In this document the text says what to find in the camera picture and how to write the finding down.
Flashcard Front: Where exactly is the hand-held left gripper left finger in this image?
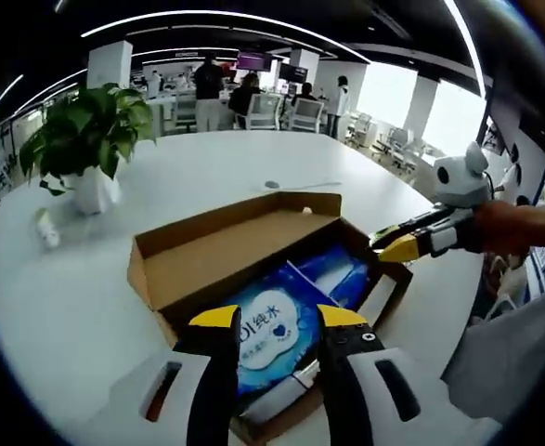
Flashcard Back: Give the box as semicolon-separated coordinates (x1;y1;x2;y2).
84;304;243;446

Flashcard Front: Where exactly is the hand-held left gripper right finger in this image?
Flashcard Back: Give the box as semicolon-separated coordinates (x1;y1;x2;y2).
317;304;503;446

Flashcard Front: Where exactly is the blue soft wet wipes packet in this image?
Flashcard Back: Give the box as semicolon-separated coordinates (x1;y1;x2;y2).
229;263;343;400

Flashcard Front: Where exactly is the brown cardboard shoe box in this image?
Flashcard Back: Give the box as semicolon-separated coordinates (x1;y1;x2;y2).
126;190;415;442

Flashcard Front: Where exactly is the person's right hand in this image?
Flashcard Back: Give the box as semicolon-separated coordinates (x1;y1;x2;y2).
471;199;533;256

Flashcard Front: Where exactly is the white tote bag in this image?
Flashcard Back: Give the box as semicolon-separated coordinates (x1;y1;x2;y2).
484;254;531;321

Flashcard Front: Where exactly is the grey fabric chair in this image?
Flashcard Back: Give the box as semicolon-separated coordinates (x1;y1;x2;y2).
441;290;545;419

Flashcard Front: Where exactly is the white table power strip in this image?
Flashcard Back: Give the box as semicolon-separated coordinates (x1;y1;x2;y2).
255;178;343;191

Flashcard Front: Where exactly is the white mesh office chair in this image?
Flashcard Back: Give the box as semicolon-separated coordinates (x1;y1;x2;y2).
246;92;285;131
290;99;324;134

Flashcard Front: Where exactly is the white patterned paper cup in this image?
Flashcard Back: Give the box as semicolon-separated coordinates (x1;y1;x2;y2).
33;207;62;250

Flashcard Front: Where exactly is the purple monitor screen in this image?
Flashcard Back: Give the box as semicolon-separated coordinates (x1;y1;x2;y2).
237;53;271;71

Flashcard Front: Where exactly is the green potted plant white pot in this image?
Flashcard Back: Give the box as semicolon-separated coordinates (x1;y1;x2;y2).
19;83;157;216

